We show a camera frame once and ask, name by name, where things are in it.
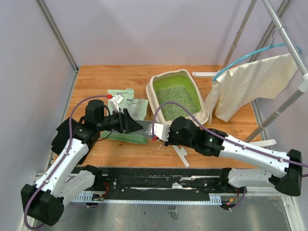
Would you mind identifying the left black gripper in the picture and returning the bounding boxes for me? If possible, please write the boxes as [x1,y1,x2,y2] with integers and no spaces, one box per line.
[97,108,143,134]

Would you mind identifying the metal litter scoop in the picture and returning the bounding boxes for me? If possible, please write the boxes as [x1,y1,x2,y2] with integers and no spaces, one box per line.
[134,120,158,140]

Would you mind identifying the white plastic bag clip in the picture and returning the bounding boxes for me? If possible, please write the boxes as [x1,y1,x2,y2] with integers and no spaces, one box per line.
[172,145,190,167]

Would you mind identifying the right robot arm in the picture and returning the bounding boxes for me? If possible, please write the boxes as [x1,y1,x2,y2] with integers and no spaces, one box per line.
[165,117,303,196]

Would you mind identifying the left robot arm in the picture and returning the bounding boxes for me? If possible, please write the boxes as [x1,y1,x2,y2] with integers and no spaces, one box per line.
[21,96,144,230]

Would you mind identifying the beige green litter box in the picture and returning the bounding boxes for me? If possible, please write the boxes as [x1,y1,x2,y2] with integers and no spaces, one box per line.
[146,69,209,125]

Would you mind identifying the black cloth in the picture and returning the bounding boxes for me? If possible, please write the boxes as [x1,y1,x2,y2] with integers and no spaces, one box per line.
[51,116,100,165]

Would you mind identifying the cream fabric bag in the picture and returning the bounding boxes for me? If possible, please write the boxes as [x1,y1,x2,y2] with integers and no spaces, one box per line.
[205,54,298,124]

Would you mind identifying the teal clothes hanger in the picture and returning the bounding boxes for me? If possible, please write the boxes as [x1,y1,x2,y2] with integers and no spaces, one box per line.
[211,30,303,84]

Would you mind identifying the white metal drying rack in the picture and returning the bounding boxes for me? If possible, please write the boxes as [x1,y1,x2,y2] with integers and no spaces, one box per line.
[192,0,308,154]

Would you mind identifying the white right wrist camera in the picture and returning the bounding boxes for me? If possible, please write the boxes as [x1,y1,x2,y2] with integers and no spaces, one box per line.
[151,122,170,141]

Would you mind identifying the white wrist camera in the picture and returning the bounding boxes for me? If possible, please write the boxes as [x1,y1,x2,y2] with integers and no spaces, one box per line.
[151,122,170,141]
[108,94,124,113]

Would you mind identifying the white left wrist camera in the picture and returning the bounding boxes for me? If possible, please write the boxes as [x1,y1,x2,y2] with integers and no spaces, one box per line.
[108,94,124,113]

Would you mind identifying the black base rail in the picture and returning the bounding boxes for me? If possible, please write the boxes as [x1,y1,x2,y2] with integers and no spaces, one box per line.
[48,166,277,205]

